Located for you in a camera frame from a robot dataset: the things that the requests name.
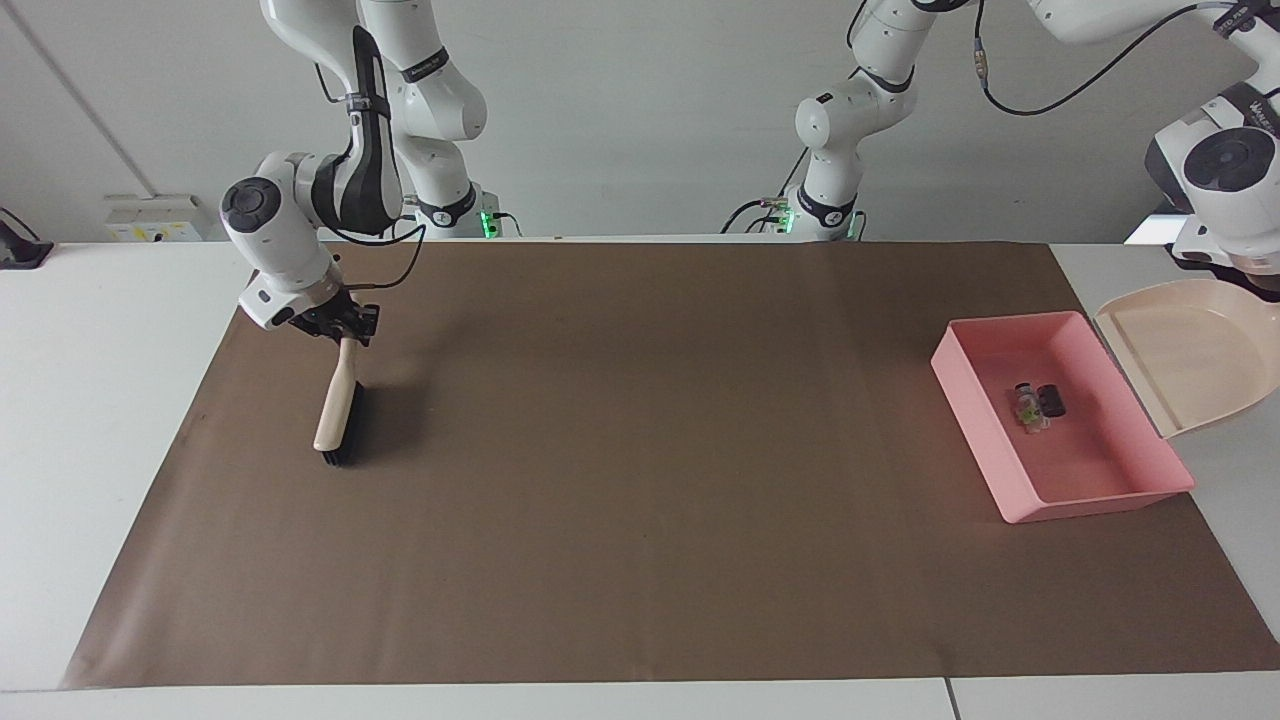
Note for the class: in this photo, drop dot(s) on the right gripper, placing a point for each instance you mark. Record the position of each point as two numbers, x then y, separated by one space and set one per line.
318 312

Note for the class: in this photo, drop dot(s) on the wooden brush with black bristles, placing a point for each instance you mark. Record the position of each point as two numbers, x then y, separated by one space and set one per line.
338 405

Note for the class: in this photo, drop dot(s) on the beige plastic dustpan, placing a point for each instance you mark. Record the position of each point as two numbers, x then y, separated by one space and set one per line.
1195 350

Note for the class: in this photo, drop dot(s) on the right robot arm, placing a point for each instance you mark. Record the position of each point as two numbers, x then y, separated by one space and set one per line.
280 225

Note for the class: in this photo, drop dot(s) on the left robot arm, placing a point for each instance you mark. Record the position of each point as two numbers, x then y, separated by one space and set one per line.
830 120

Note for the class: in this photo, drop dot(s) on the black e-waste piece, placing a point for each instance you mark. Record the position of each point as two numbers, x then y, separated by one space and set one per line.
1053 400

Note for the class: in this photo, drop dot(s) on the pink plastic bin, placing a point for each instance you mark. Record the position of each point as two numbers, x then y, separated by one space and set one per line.
1090 470

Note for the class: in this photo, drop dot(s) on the black stand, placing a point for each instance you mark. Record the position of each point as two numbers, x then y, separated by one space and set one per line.
20 250

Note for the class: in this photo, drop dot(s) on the small clear bottle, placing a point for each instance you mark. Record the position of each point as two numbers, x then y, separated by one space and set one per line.
1029 408

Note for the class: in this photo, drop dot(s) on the white wall socket box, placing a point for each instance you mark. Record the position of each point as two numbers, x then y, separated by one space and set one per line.
155 220

